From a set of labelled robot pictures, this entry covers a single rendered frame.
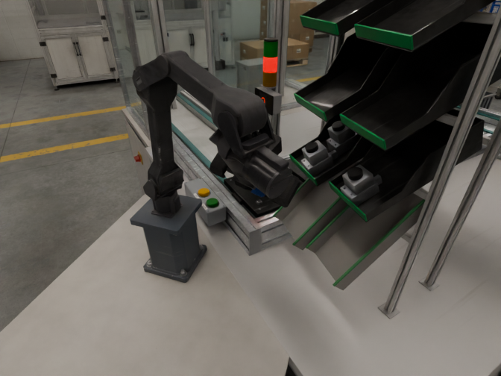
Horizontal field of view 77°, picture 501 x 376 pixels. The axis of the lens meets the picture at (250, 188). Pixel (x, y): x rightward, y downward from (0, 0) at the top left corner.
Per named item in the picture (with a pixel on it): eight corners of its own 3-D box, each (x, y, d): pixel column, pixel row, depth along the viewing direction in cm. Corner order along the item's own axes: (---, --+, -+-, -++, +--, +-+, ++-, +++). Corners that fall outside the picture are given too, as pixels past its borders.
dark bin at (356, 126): (385, 151, 55) (379, 117, 50) (341, 123, 65) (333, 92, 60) (519, 67, 55) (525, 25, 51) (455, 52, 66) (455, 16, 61)
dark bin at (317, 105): (326, 122, 65) (316, 91, 61) (296, 102, 75) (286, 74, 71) (439, 51, 66) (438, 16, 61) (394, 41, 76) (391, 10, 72)
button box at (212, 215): (208, 227, 106) (206, 212, 102) (185, 195, 121) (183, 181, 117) (227, 220, 109) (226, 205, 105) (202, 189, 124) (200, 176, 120)
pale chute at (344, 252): (343, 291, 74) (333, 286, 71) (314, 252, 84) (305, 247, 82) (436, 204, 69) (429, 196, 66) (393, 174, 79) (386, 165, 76)
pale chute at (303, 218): (303, 251, 85) (293, 245, 82) (281, 221, 95) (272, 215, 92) (380, 173, 79) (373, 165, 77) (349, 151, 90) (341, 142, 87)
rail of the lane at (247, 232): (249, 256, 100) (249, 230, 94) (161, 146, 164) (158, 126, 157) (264, 249, 103) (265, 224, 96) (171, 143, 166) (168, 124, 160)
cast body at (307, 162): (311, 177, 76) (303, 157, 72) (303, 168, 80) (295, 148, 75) (341, 160, 76) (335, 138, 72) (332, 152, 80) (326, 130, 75)
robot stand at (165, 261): (142, 271, 95) (128, 219, 84) (168, 239, 107) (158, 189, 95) (186, 283, 91) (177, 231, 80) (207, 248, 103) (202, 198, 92)
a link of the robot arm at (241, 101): (133, 86, 64) (129, 31, 56) (168, 77, 68) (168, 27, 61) (227, 172, 52) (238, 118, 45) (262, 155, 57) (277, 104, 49)
